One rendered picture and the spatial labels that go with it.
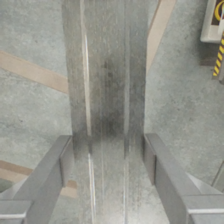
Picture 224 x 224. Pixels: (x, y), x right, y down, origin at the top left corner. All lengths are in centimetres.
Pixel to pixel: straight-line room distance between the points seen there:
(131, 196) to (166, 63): 96
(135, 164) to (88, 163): 4
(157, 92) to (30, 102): 80
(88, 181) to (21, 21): 107
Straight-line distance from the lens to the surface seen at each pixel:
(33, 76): 73
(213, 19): 106
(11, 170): 102
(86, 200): 19
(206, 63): 105
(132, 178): 17
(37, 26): 113
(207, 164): 141
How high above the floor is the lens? 103
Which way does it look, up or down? 75 degrees down
